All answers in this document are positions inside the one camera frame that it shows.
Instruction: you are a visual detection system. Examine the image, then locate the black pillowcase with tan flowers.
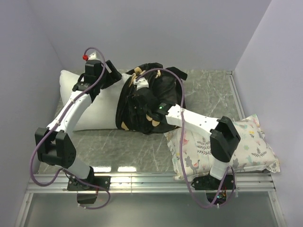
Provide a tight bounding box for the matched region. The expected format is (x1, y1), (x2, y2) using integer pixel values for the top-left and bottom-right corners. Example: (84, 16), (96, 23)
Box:
(116, 62), (182, 135)

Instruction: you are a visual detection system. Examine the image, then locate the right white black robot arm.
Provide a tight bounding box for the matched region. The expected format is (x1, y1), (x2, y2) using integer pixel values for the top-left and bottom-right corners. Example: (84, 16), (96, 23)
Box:
(132, 85), (241, 189)

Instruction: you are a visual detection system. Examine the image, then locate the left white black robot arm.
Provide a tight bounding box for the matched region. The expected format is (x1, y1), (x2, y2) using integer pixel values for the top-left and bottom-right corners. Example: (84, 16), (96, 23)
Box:
(32, 60), (122, 190)

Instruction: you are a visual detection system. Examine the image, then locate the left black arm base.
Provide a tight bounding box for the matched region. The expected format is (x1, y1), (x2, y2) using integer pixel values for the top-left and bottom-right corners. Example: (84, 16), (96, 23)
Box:
(67, 176), (111, 210)

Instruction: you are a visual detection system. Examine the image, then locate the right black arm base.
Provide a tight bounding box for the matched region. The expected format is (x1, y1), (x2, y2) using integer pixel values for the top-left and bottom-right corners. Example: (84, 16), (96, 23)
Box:
(191, 175), (236, 206)

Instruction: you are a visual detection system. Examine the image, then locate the white floral printed pillow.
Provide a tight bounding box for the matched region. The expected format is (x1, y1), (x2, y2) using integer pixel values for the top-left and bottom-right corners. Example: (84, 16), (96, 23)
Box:
(164, 114), (280, 181)

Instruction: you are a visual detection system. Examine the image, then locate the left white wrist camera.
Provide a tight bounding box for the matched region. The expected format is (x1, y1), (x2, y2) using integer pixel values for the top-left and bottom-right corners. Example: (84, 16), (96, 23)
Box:
(82, 51), (101, 61)

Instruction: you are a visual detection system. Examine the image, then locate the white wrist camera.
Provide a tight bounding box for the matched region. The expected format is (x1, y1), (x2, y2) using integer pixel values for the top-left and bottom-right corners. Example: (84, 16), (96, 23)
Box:
(133, 78), (149, 90)
(82, 51), (101, 61)

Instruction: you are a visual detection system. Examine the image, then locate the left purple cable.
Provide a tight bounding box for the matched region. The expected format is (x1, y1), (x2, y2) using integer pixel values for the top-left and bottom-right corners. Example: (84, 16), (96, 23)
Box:
(30, 47), (111, 210)

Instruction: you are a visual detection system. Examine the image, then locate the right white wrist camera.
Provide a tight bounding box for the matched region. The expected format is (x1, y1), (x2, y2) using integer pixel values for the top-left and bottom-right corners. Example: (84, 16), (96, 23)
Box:
(133, 78), (149, 90)

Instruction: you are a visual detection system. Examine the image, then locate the aluminium mounting rail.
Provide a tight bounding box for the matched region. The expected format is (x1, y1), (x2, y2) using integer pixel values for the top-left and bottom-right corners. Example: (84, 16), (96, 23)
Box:
(26, 172), (276, 193)

